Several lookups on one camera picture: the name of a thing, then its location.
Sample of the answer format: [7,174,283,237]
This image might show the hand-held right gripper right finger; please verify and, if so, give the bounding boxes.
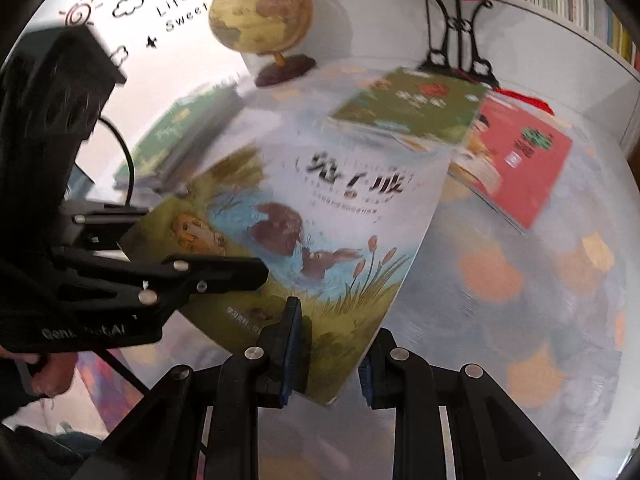
[357,330,581,480]

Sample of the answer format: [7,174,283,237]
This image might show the person's left hand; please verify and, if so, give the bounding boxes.
[0,345,78,401]

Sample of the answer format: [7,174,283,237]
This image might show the pale rabbit pond cover book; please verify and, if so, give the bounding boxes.
[120,110,453,406]

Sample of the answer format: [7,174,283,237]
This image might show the olive green cover book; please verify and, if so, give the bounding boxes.
[327,66,490,150]

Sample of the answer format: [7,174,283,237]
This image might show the rabbit field picture book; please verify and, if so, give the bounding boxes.
[112,82,246,193]

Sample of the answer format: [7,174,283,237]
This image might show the red cover book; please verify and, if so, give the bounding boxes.
[447,94,575,233]

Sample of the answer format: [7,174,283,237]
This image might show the red sun wall sticker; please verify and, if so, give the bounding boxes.
[59,2,103,26]

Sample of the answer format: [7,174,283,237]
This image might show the black lettering wall sticker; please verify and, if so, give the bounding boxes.
[155,0,208,33]

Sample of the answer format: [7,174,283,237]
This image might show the antique style globe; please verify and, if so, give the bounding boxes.
[207,0,317,87]

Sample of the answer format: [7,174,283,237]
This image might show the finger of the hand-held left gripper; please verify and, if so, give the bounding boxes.
[60,200,151,252]
[50,255,271,318]

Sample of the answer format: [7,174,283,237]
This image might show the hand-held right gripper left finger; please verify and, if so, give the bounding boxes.
[100,297,313,480]

